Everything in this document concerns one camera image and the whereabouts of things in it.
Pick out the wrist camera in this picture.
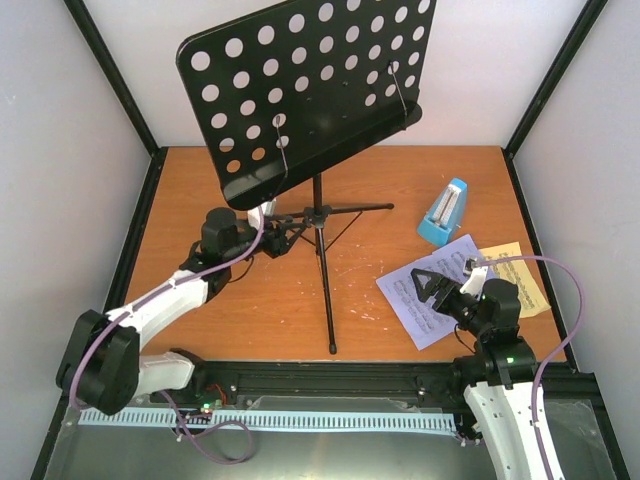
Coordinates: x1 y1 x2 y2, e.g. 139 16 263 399
459 257 489 298
247 199 277 230

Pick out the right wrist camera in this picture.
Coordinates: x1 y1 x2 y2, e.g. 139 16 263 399
459 257 489 298

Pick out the white sheet music page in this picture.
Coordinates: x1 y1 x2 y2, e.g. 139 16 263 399
376 234 482 350

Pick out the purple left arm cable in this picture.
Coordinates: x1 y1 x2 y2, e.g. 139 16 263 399
68 207 266 411

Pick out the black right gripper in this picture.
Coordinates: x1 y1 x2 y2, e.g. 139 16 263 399
412 267 490 337

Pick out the light blue slotted cable duct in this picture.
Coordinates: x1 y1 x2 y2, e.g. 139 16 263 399
78 407 457 436

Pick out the yellow sheet music page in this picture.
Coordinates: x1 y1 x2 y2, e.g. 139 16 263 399
480 242 550 318

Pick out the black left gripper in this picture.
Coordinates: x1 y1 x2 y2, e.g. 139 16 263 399
225 215 307 265

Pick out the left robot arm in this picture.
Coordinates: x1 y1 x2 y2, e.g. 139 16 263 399
56 203 311 415

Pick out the black cage frame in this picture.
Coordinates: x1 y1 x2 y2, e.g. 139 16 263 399
31 1 629 479

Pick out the blue metronome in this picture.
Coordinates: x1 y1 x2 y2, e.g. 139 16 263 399
417 178 468 247

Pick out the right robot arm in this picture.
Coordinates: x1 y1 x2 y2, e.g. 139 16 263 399
411 267 565 479

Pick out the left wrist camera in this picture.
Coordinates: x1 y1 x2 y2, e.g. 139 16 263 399
247 199 277 230

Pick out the black music stand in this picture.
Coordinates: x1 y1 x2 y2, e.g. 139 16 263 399
174 0 439 355

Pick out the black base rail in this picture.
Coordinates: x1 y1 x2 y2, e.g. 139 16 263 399
183 361 464 410

